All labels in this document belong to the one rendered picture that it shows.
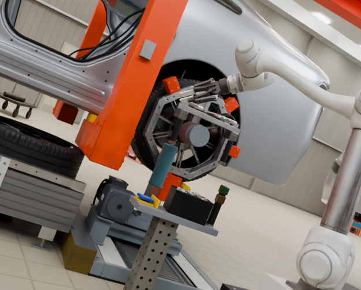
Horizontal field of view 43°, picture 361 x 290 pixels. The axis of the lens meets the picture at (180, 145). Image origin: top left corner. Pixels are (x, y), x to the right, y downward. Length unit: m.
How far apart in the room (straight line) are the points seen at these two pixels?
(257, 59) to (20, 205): 1.34
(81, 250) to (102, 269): 0.15
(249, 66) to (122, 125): 0.73
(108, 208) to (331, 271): 1.32
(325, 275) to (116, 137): 1.21
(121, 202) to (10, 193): 0.58
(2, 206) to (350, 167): 1.62
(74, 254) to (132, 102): 0.79
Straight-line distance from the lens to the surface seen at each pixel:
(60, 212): 2.45
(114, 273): 2.41
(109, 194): 2.54
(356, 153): 1.74
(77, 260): 2.35
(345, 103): 1.97
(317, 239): 1.71
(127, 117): 2.32
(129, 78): 2.32
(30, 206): 2.43
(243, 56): 1.94
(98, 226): 2.63
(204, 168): 2.89
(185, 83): 2.88
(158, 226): 2.19
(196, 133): 2.68
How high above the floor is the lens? 0.79
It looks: 1 degrees down
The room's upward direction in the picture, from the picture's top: 22 degrees clockwise
